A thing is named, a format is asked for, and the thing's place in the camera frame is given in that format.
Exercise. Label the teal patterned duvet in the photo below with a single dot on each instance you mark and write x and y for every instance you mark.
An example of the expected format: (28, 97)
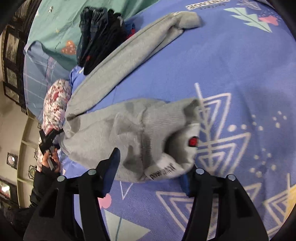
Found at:
(56, 25)

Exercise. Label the floral red white quilt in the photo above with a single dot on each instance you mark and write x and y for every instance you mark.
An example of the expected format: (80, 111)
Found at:
(55, 104)

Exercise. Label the purple patterned bed sheet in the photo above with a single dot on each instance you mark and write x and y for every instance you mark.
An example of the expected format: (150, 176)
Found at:
(239, 64)

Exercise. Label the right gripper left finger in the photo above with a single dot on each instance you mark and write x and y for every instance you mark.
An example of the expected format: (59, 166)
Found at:
(70, 209)

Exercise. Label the folded black garment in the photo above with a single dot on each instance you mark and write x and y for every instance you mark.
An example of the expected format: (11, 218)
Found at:
(106, 41)

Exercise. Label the white shelf unit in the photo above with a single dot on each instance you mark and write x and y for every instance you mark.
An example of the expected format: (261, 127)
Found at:
(26, 158)

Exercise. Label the folded dark blue jeans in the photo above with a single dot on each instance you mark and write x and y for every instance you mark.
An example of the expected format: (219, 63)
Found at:
(92, 20)

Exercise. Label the person's left hand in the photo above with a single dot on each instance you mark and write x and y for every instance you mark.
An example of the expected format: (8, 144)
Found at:
(52, 158)

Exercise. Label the dark framed pictures on wall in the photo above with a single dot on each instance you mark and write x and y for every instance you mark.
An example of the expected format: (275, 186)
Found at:
(13, 43)

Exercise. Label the grey sweatpants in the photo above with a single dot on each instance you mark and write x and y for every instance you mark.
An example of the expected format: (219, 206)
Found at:
(153, 136)

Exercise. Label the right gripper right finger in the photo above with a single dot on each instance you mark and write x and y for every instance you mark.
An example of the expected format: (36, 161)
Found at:
(237, 218)

